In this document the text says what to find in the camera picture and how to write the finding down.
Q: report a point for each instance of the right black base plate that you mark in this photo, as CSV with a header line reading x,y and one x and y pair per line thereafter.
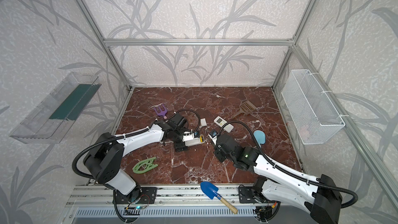
x,y
247,195

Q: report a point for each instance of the white battery cover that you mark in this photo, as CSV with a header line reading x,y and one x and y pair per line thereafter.
x,y
203,122

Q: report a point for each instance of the clear plastic wall bin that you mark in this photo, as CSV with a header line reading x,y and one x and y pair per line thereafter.
x,y
49,122

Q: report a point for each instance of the purple toy garden fork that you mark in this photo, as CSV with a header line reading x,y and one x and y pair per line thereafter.
x,y
161,110

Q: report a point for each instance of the white remote control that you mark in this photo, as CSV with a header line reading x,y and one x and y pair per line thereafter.
x,y
195,141
223,124

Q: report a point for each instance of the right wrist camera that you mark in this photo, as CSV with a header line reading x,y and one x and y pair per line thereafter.
x,y
213,135

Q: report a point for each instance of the white wire basket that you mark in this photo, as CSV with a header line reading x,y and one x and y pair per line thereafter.
x,y
314,116

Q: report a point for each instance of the green plastic hanger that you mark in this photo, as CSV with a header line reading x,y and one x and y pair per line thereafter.
x,y
145,166

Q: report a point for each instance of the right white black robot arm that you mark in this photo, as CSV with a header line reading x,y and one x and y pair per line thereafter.
x,y
318,196

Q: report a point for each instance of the light blue spatula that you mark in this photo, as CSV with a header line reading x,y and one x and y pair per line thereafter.
x,y
260,137

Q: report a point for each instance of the aluminium front rail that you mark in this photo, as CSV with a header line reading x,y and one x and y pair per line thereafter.
x,y
189,195

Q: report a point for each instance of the blue shovel wooden handle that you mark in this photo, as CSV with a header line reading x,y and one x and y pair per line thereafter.
x,y
211,191

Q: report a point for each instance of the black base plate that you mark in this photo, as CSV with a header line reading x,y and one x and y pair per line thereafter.
x,y
139,195
247,195

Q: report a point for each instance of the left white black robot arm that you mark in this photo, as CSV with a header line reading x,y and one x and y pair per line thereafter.
x,y
102,160

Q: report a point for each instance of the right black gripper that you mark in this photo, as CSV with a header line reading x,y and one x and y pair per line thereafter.
x,y
218,144

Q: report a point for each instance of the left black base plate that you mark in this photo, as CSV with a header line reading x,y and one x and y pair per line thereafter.
x,y
139,195

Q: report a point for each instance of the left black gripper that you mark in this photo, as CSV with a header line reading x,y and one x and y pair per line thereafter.
x,y
181,140

